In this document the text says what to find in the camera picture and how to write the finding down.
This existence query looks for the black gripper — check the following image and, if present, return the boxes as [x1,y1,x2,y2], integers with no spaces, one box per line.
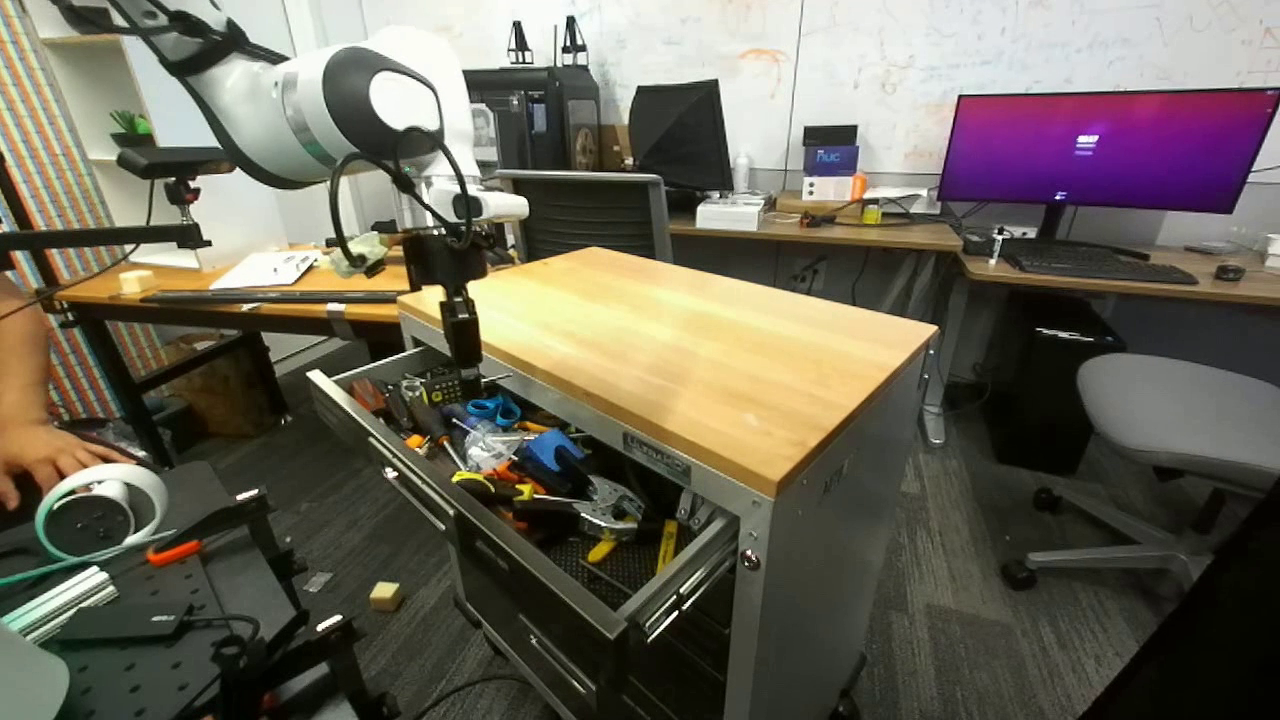
[438,285,487,401]

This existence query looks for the grey metal tool drawer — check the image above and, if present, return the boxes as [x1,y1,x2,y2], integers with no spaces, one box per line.
[303,349,744,644]

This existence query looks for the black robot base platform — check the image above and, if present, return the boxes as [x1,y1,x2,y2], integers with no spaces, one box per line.
[0,457,391,720]

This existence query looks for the person's forearm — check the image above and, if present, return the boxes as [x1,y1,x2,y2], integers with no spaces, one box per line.
[0,270,55,436]

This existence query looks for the person's hand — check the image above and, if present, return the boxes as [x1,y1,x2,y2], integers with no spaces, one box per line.
[0,420,137,516]

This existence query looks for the blue plastic tool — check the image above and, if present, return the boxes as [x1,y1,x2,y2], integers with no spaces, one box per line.
[517,429,590,490]

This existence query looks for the black mesh office chair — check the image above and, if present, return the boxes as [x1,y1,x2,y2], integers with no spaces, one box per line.
[492,165,674,264]

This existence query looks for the silver pliers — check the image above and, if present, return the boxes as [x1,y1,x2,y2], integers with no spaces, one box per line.
[577,475,653,534]

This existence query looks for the white paper booklet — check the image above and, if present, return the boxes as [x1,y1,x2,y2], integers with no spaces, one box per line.
[209,247,322,295]

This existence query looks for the grey cabinet with wooden top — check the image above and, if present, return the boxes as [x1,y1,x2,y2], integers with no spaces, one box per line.
[303,242,941,720]

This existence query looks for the black computer case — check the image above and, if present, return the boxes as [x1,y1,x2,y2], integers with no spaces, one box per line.
[459,59,604,172]

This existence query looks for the wooden side desk black legs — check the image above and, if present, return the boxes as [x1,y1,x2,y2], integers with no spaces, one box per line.
[51,242,419,473]

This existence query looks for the white box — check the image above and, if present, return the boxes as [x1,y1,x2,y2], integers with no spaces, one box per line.
[692,191,772,234]

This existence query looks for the black angular monitor back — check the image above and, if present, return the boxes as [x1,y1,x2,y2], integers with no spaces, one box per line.
[628,74,737,201]

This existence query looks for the white tape roll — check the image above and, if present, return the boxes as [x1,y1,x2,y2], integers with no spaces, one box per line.
[30,459,172,563]

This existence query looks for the black boom rod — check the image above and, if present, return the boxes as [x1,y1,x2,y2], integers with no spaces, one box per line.
[0,219,217,258]

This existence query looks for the small green plant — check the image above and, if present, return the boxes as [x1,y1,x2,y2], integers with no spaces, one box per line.
[109,108,159,152]

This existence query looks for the dark blue box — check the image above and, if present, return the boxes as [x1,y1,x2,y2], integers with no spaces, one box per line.
[800,121,862,205]

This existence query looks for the striped fabric panel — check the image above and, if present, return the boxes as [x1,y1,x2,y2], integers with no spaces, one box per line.
[0,0,180,423]

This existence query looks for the silver aluminium bar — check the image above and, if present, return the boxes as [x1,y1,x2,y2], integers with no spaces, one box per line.
[0,563,121,644]

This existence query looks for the black under desk computer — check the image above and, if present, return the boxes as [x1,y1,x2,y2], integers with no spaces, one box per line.
[990,293,1129,481]

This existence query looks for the black keyboard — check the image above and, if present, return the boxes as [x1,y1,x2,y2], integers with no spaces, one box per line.
[998,242,1199,289]

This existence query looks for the monitor with purple screen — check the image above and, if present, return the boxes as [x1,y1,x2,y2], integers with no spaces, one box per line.
[937,84,1280,247]

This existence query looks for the grey fabric office chair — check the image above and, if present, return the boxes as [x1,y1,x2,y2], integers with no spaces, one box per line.
[998,349,1280,595]

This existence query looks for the blue handled pliers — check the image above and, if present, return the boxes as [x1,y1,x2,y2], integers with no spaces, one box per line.
[459,390,526,431]

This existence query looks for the orange handled pliers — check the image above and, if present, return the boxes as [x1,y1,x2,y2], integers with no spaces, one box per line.
[349,376,398,420]

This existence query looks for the wrist mounted camera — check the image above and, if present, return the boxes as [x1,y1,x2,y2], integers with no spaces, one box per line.
[398,226,492,293]

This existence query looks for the orange handle tool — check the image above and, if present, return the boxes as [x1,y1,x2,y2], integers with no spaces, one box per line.
[140,534,211,572]

